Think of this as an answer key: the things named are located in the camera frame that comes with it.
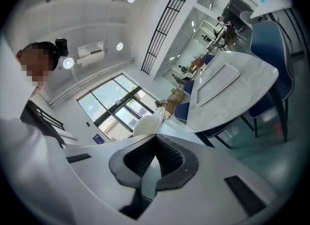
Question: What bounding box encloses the white plastic chair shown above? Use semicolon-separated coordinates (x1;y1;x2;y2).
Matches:
132;107;167;137

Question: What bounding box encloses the pile of cardboard boxes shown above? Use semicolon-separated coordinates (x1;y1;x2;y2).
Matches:
164;89;185;117

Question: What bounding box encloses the short black metal railing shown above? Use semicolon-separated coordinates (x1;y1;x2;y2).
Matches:
35;107;66;131

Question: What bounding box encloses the white marble table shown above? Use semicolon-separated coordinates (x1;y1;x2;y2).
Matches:
185;50;289;148

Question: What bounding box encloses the grey glass panel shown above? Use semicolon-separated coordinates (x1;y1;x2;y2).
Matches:
196;0;217;10

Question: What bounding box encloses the blue chair with white trim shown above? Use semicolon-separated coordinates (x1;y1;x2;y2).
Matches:
203;54;216;65
202;118;255;149
173;102;192;125
183;80;196;96
242;21;295;144

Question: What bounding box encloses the black glossy cabinet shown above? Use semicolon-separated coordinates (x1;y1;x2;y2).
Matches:
221;0;257;30

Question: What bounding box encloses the large black-framed window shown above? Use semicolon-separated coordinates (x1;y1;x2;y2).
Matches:
77;73;158;139

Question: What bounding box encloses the orange dried flower arrangement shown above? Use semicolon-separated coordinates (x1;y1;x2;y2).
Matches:
191;53;205;71

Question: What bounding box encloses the white display shelf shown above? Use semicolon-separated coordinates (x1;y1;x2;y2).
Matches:
153;6;233;81

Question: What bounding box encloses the person's head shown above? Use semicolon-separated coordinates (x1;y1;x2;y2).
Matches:
16;41;59;89

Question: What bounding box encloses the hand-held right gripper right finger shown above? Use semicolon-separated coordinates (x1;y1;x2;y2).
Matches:
154;134;279;225

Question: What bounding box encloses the person's right forearm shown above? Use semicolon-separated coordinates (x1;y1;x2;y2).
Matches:
0;117;82;225

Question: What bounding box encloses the blue wall sign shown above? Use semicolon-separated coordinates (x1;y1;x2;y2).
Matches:
93;133;105;145

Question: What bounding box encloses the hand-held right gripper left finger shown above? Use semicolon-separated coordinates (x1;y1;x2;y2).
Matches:
63;134;158;212

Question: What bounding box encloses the white side table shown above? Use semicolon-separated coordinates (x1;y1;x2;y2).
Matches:
249;0;306;59

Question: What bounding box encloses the black head-worn camera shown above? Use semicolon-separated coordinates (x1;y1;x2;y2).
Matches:
55;38;69;57

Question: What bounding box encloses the grey rectangular tray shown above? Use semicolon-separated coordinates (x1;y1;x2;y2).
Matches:
195;63;241;108

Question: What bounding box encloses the pale grey chair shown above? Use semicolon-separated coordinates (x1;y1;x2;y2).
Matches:
239;10;255;30

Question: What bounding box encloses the white ceiling air conditioner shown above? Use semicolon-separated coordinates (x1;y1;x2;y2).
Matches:
77;41;105;67

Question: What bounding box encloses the long black metal railing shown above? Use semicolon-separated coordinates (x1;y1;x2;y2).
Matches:
140;0;194;75

